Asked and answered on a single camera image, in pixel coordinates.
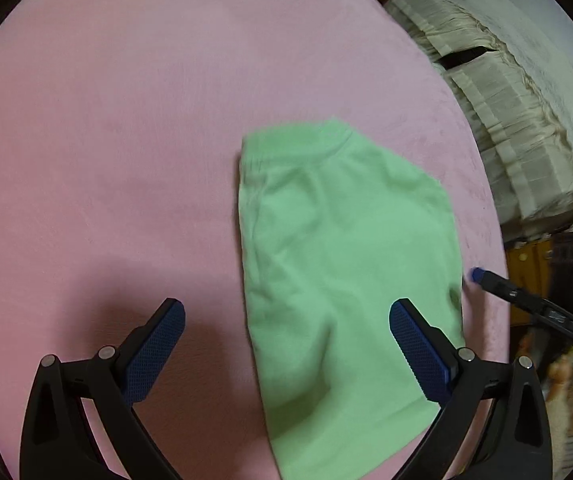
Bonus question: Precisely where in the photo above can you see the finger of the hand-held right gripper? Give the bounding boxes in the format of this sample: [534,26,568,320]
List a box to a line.
[471,267,522,303]

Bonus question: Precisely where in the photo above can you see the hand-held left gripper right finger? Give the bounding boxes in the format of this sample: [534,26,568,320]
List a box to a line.
[389,298,554,480]

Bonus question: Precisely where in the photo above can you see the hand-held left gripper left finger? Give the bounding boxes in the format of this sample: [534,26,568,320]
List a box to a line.
[19,298,187,480]

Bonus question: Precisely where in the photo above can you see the green t-shirt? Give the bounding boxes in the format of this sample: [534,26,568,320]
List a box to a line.
[236,117,467,480]

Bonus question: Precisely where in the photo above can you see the wooden chest of drawers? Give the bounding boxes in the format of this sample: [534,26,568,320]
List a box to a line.
[503,237,557,326]

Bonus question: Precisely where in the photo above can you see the pink bed blanket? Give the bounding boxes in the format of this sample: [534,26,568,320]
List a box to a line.
[0,0,512,480]

